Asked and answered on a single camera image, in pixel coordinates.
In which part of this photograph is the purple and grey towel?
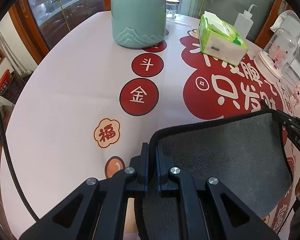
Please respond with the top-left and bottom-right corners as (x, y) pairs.
(134, 110), (293, 239)

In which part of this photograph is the pink plush toy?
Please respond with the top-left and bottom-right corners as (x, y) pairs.
(290, 82), (300, 108)

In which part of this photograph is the glass dome ornament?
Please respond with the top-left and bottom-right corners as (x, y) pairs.
(254, 28), (299, 84)

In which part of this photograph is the pink printed tablecloth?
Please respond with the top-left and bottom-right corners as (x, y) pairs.
(6, 12), (300, 217)

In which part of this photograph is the white plastic appliance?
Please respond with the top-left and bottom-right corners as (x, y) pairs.
(270, 10), (300, 82)

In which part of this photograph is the white squeeze bottle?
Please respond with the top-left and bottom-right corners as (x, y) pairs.
(234, 4), (257, 38)

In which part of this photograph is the green tissue pack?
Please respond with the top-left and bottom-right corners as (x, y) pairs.
(198, 11), (249, 66)

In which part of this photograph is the red basket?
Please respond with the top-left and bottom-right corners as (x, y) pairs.
(0, 69), (13, 91)

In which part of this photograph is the small glass jar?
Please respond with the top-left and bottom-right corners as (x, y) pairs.
(166, 0), (180, 18)

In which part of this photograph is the green ceramic jar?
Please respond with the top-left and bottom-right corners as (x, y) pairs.
(110, 0), (166, 49)

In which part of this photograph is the glass sliding door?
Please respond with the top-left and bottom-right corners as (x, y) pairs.
(8, 0), (290, 63)

